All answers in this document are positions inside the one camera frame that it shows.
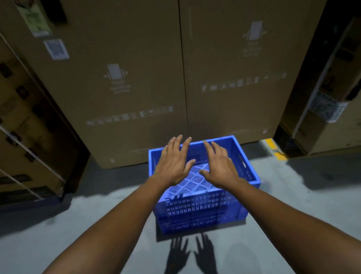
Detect person's right hand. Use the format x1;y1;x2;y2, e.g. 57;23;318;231
195;138;242;192

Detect person's left hand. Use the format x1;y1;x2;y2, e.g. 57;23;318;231
150;134;199;189

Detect person's left forearm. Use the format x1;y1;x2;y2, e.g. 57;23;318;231
1;175;171;274

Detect person's right forearm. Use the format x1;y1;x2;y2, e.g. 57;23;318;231
222;164;361;274

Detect blue plastic crate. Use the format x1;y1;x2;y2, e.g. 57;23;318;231
145;133;266;236

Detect tall cardboard box with labels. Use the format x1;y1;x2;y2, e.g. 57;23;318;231
0;0;198;180

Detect tall plain cardboard box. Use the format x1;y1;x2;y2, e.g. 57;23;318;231
173;0;361;151

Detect white crumpled shipping label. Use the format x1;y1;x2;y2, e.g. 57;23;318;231
308;88;350;125

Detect cardboard box with white label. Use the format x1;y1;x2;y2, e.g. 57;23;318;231
267;7;361;159

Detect small white square label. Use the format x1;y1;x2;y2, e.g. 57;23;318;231
43;38;71;62

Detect green and white label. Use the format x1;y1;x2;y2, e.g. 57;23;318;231
14;0;53;40

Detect white packing strap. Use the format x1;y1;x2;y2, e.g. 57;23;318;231
0;0;66;190
0;142;45;205
0;90;65;192

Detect strapped cardboard box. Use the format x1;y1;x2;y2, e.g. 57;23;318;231
0;0;88;206

